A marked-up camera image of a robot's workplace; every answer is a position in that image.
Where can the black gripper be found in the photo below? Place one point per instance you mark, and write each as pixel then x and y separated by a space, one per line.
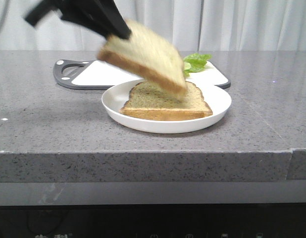
pixel 100 16

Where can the bread slice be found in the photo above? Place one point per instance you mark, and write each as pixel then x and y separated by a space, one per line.
pixel 146 101
pixel 148 55

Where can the green lettuce leaf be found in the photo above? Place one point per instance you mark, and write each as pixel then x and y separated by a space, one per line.
pixel 195 63

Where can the white cutting board grey rim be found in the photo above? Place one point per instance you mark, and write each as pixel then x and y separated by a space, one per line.
pixel 99 75

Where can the white pleated curtain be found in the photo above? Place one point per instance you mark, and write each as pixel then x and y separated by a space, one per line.
pixel 191 25

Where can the white round plate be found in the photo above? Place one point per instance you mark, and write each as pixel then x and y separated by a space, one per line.
pixel 114 98

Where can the black appliance control panel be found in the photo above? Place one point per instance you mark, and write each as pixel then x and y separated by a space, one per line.
pixel 155 221

